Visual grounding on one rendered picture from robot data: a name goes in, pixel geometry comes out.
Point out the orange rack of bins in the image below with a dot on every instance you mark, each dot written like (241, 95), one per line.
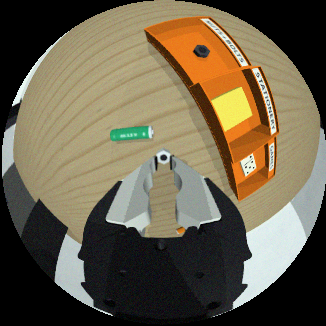
(180, 36)

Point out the green aa battery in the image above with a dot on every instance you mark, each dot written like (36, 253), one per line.
(131, 133)

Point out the yellow sticky note pad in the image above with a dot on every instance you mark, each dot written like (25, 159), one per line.
(232, 107)

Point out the white domino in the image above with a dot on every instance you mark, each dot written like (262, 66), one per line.
(248, 164)

